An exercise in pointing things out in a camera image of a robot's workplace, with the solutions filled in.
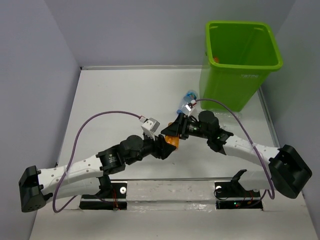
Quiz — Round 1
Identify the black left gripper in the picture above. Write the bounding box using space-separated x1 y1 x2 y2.
125 130 175 166

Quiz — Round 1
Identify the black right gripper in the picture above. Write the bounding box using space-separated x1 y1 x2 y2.
160 112 210 140

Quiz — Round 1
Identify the short orange bottle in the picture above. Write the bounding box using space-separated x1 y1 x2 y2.
163 128 180 151

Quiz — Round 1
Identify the blue cap water bottle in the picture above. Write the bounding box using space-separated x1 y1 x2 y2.
176 90 198 114

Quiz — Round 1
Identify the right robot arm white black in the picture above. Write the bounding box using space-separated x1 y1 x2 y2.
161 110 313 199

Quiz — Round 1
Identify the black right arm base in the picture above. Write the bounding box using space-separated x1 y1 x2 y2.
213 169 263 210

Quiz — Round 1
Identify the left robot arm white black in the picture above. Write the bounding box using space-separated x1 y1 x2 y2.
18 135 177 213

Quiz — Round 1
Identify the green plastic bin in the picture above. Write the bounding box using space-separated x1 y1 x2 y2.
199 20 283 112

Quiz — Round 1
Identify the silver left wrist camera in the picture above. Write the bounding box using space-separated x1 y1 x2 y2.
141 118 160 140

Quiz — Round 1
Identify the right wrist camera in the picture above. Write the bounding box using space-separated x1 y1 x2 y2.
181 101 197 117

